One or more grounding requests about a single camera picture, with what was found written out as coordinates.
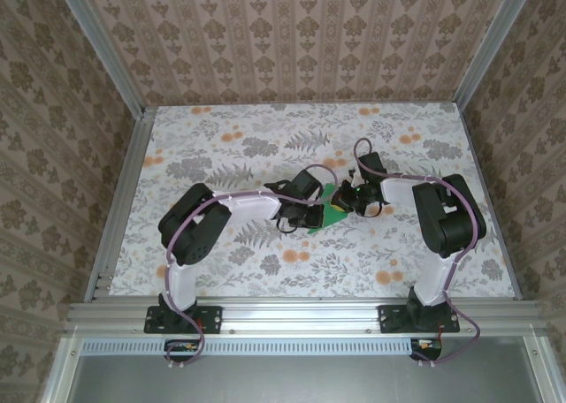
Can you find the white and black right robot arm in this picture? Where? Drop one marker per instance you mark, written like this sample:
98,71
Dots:
446,222

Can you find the aluminium lower frame strut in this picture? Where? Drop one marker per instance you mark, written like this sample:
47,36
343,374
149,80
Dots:
541,372
59,372

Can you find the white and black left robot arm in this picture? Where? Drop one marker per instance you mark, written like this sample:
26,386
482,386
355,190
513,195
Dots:
194,230

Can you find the aluminium frame corner post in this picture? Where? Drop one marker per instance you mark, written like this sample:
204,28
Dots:
495,40
104,49

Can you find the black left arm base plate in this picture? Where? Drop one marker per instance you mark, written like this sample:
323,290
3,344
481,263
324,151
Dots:
211,319

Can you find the aluminium frame cross rail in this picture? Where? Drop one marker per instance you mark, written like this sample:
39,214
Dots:
300,317

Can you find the aluminium frame side rail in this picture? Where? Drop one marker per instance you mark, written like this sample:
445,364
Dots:
119,199

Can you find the small circuit board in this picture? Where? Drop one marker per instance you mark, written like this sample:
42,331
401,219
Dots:
426,347
181,349

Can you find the floral patterned table cover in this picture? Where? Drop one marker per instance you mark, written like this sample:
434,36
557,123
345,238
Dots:
354,266

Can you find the grey metal shelf panel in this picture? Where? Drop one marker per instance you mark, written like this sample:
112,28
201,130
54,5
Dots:
287,381

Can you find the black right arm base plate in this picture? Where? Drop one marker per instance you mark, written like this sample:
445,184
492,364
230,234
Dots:
391,319

